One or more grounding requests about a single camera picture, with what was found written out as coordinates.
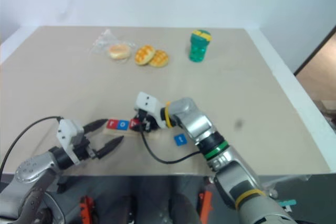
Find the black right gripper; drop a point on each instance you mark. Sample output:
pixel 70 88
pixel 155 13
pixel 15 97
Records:
pixel 146 118

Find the red letter block r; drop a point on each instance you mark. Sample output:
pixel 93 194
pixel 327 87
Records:
pixel 112 123

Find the dark door frame strip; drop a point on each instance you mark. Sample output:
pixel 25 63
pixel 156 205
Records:
pixel 315 51

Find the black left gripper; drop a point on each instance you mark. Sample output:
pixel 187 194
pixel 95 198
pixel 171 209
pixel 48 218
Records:
pixel 82 148

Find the blue letter block t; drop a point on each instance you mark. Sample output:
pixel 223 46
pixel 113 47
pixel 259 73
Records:
pixel 180 140

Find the wooden letter tray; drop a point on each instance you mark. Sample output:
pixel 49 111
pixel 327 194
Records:
pixel 151 135

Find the dark grey robot torso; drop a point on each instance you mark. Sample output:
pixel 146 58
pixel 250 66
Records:
pixel 147 197

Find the golden checkered round bread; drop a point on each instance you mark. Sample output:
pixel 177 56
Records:
pixel 144 54
pixel 159 58

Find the pale round bun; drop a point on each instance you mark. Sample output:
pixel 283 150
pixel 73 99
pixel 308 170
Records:
pixel 119 51

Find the clear plastic bag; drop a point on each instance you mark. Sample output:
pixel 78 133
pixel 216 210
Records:
pixel 105 41

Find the yellow rubber band on forearm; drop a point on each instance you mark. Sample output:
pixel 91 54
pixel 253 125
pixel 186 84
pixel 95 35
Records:
pixel 249 195

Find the yellow rubber band on wrist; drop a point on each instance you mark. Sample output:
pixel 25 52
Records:
pixel 167 117

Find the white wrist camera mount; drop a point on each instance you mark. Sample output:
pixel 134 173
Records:
pixel 148 102
pixel 68 132

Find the green bottle with yellow lid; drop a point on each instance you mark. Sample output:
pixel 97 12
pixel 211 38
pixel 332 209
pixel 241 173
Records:
pixel 199 48

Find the teal plastic piece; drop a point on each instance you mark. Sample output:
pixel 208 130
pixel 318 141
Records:
pixel 287 203

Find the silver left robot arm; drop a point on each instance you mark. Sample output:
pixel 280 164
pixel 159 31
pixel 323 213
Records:
pixel 31 171

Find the blue letter block o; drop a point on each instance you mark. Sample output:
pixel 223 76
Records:
pixel 122 125

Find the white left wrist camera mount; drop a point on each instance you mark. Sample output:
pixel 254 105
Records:
pixel 68 132

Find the red letter block b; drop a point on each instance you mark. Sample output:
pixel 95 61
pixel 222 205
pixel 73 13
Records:
pixel 132 125

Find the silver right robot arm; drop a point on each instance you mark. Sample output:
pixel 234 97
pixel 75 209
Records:
pixel 210 134

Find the orange and black clamp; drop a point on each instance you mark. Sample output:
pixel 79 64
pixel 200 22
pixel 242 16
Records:
pixel 206 204
pixel 87 209

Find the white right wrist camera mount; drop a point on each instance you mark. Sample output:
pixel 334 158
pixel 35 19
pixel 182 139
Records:
pixel 148 102

